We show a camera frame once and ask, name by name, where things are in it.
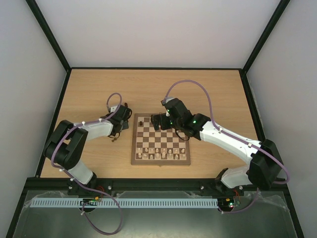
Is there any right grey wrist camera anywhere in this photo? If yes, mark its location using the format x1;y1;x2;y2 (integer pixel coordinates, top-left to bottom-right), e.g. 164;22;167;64
161;97;174;106

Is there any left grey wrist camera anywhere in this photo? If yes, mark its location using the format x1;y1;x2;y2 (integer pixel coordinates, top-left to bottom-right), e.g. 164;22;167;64
109;106;117;112

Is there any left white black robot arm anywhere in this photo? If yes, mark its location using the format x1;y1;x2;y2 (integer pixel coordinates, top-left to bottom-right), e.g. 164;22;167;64
43;104;132;189

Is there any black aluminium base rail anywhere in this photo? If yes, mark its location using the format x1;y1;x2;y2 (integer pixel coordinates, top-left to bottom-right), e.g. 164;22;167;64
24;178;288;198

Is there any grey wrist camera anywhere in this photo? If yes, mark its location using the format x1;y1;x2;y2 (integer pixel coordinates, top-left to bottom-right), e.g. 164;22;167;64
109;106;117;112
161;97;174;106

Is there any wooden chess board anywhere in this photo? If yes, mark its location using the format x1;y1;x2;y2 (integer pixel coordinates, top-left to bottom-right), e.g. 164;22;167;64
131;113;191;166

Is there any black frame post right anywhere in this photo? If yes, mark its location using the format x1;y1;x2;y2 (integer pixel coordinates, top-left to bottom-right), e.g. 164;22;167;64
241;0;292;74

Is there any light blue cable duct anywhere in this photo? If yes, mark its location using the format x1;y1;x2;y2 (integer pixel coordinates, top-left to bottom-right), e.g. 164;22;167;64
30;198;218;209

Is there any black frame post left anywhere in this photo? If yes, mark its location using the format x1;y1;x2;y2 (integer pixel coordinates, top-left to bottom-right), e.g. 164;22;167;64
26;0;72;72

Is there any black frame post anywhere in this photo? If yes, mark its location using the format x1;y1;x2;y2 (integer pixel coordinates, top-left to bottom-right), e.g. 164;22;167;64
26;0;72;72
241;0;292;74

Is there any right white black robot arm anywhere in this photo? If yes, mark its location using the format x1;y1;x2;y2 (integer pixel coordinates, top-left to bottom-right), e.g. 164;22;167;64
151;98;282;194

